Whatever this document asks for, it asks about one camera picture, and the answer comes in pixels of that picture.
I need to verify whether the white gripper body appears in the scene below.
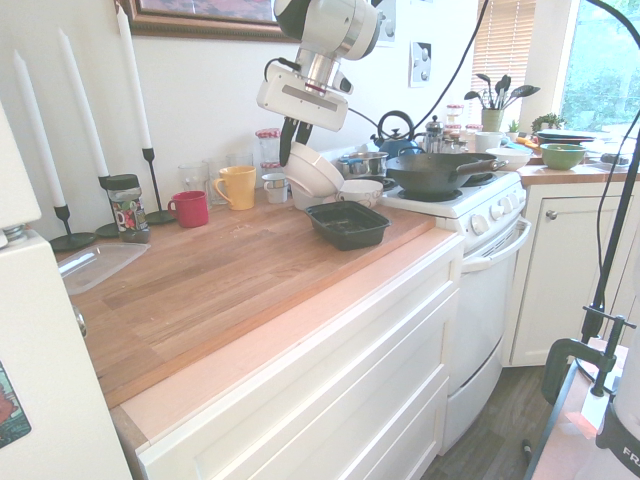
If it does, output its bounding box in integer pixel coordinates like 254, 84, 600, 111
256, 67, 350, 134

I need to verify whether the plain white bowl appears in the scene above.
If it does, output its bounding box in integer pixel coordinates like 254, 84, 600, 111
282, 141, 346, 199

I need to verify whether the small patterned cup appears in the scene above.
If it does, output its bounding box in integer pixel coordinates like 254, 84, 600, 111
261, 173, 292, 205

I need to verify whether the yellow mug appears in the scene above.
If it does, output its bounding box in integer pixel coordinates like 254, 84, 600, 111
212, 165, 258, 211

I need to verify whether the stainless steel pot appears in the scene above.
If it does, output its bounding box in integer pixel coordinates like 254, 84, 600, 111
338, 151, 390, 179

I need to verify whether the white bowl with swirl pattern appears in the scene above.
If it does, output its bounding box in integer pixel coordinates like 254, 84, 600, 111
335, 179, 385, 209

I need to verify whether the blue kettle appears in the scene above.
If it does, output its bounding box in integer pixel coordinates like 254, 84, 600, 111
370, 109, 426, 159

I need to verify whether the black plastic food container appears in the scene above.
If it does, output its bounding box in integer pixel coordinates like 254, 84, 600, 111
304, 201, 393, 251

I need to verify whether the red mug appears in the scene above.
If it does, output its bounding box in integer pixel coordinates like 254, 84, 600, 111
166, 190, 210, 229

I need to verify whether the wooden framed picture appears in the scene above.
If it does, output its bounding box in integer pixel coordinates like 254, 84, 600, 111
119, 0, 301, 44

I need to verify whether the french press coffee maker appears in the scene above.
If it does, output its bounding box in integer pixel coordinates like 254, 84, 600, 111
424, 114, 447, 154

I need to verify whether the black wok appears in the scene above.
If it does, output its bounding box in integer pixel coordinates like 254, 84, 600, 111
384, 152, 509, 196

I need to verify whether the tall white taper candle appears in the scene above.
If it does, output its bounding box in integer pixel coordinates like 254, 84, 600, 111
12, 48, 67, 208
56, 27, 110, 178
115, 3, 153, 150

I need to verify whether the spice jar with black cap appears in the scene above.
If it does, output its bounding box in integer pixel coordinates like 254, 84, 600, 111
104, 173, 151, 245

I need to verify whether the large white mug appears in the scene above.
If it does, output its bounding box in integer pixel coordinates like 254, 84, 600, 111
473, 131, 509, 154

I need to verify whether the wooden window blind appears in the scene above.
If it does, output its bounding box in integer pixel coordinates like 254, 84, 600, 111
472, 0, 537, 99

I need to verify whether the wide white serving bowl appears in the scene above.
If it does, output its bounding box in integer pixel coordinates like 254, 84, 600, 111
484, 147, 532, 171

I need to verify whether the clear plastic container lid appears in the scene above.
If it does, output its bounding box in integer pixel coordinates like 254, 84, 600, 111
56, 242, 152, 296

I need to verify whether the green succulent plant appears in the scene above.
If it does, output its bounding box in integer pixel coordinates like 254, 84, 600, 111
530, 113, 564, 134

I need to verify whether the white stove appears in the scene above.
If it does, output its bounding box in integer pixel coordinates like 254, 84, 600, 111
377, 169, 534, 451

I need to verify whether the white drawer cabinet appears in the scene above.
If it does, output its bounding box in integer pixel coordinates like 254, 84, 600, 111
134, 234, 466, 480

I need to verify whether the green bowl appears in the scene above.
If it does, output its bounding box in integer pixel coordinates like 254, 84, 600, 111
541, 143, 588, 171

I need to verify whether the stack of dark plates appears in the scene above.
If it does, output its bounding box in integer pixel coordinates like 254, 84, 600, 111
537, 128, 596, 146

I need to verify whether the white cupboard with knob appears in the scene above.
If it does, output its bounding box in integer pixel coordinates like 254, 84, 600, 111
509, 179, 640, 369

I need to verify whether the dark green C-clamp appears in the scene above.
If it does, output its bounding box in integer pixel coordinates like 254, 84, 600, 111
542, 304, 637, 406

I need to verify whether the colourful picture fridge magnet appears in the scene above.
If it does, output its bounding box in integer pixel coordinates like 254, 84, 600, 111
0, 359, 33, 450

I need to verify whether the robot mounting table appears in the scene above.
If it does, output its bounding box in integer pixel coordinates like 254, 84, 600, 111
524, 337, 640, 480

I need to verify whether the black and white wall print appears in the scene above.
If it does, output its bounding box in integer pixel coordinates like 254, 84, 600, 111
374, 0, 397, 44
408, 39, 433, 90

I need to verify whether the black camera stand pole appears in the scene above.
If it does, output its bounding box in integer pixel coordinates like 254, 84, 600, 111
579, 97, 640, 321

